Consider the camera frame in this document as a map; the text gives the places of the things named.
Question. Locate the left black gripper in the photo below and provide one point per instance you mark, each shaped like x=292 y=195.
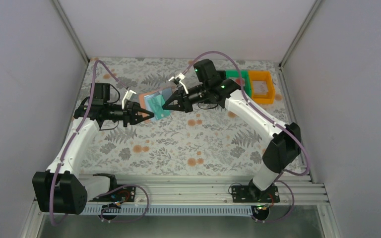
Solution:
x=129 y=115

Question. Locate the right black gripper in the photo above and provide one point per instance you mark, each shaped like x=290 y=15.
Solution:
x=184 y=101

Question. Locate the orange leather card holder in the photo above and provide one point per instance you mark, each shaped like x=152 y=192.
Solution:
x=166 y=92

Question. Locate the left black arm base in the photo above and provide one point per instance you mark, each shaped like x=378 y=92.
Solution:
x=111 y=195

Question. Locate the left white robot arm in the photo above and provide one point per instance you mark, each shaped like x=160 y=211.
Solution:
x=58 y=189

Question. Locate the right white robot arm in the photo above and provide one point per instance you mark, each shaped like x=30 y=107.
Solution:
x=284 y=139

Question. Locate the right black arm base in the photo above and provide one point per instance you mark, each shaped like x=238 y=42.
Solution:
x=251 y=194

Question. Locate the white card in orange bin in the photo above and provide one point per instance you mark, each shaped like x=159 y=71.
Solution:
x=260 y=88

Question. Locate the floral table mat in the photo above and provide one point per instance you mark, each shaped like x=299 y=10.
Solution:
x=209 y=141

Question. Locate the orange plastic bin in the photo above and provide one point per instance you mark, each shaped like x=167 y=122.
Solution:
x=262 y=76

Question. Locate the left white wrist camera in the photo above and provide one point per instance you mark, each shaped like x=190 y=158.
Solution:
x=127 y=96

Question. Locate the aluminium mounting rail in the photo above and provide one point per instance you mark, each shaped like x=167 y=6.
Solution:
x=213 y=190

